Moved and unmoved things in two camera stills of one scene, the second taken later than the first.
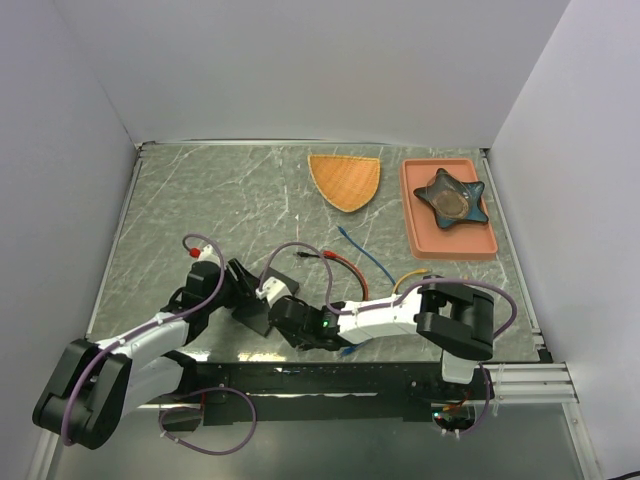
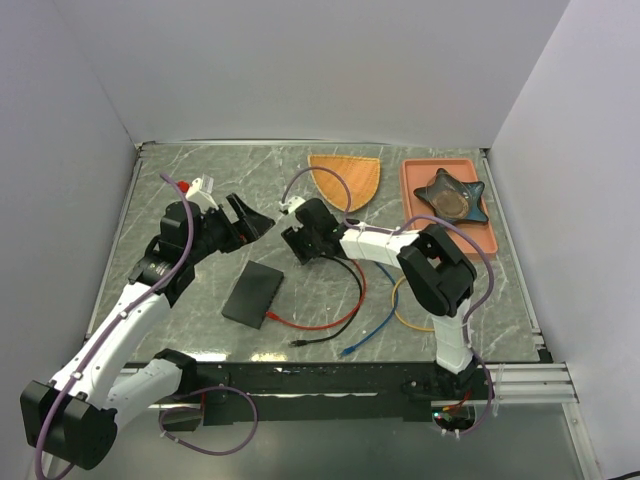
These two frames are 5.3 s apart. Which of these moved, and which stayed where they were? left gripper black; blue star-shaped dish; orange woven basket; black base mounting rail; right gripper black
Moved: left gripper black; right gripper black
Stayed: orange woven basket; black base mounting rail; blue star-shaped dish
